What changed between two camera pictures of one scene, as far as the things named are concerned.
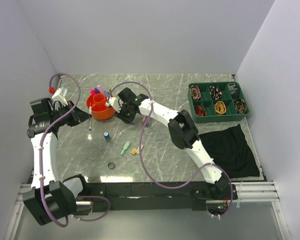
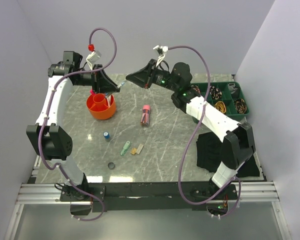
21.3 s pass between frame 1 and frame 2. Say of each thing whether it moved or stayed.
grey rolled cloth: stayed
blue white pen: moved
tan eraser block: stayed
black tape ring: stayed
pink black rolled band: stayed
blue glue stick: stayed
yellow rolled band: stayed
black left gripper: moved
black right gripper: moved
